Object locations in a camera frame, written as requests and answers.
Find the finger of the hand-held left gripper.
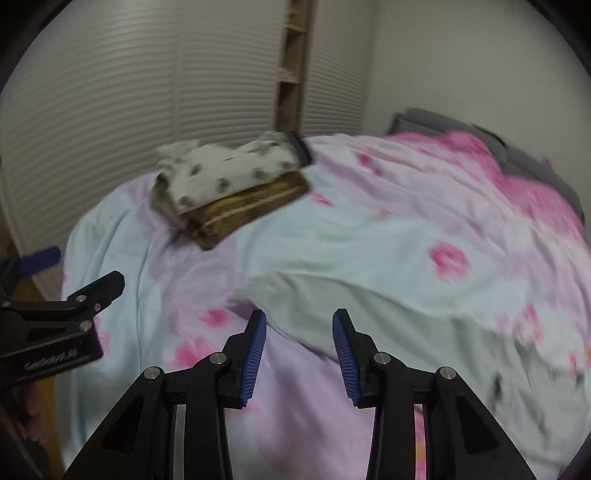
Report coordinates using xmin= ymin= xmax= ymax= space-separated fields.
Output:
xmin=0 ymin=248 xmax=62 ymax=296
xmin=0 ymin=271 xmax=126 ymax=337

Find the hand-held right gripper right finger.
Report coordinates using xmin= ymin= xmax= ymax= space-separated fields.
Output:
xmin=332 ymin=308 xmax=539 ymax=480

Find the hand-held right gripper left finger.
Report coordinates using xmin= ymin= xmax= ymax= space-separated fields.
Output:
xmin=62 ymin=309 xmax=269 ymax=480

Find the pale blue pants black waistband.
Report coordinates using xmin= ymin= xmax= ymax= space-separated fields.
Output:
xmin=231 ymin=270 xmax=532 ymax=416

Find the brown plaid garment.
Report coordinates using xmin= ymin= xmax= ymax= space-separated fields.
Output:
xmin=152 ymin=171 xmax=311 ymax=251

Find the white printed garment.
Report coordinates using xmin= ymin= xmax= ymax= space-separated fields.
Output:
xmin=154 ymin=130 xmax=315 ymax=217

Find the pink floral blanket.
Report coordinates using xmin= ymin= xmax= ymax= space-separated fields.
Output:
xmin=60 ymin=131 xmax=588 ymax=480

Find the white louvered wardrobe door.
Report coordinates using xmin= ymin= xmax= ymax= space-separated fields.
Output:
xmin=0 ymin=0 xmax=180 ymax=259
xmin=301 ymin=0 xmax=376 ymax=139
xmin=175 ymin=0 xmax=289 ymax=148

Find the grey bed headboard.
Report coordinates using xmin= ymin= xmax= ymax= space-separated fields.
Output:
xmin=390 ymin=108 xmax=583 ymax=220

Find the wooden wardrobe shelf unit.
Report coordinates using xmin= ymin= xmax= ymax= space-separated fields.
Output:
xmin=274 ymin=0 xmax=315 ymax=136

